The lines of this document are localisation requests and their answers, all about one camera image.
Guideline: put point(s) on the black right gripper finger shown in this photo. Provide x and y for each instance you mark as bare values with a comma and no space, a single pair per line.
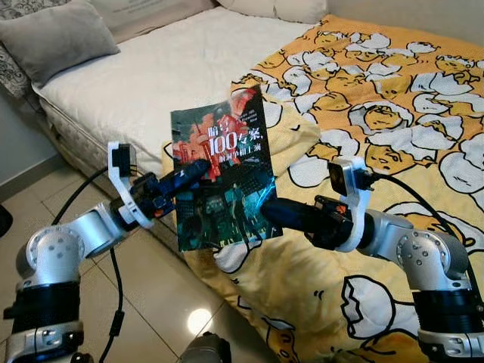
287,215

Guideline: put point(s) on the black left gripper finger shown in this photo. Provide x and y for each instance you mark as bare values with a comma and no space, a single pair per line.
189,172

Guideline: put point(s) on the dark red-covered book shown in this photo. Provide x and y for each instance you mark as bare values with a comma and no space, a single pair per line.
227,136

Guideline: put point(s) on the grey pillow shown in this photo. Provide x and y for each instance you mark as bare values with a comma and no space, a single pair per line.
53,38

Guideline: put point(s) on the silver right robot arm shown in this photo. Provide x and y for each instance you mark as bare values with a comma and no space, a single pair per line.
423,257

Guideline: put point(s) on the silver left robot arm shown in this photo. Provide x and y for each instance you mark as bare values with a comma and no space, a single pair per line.
60,249

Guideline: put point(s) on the white quilted mattress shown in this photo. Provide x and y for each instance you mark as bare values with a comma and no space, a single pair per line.
151,76

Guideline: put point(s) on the yellow cartoon egg blanket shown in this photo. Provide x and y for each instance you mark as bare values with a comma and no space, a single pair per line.
378,113

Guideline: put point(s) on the dark grey robot knee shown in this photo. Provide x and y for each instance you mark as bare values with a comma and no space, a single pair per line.
206,348

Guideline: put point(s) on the beige long bolster pillow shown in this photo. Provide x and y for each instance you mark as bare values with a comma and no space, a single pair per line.
272,9

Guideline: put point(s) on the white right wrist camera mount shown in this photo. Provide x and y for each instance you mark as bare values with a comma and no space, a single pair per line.
340,175

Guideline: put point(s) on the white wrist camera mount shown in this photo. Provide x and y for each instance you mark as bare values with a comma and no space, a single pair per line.
122,156
340,175

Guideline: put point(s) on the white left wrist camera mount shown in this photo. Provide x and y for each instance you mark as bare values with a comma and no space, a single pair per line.
122,156

